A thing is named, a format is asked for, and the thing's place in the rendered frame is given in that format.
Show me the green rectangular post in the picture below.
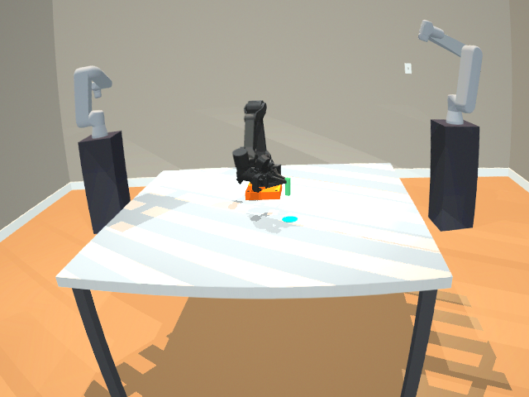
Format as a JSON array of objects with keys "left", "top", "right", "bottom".
[{"left": 285, "top": 177, "right": 291, "bottom": 196}]

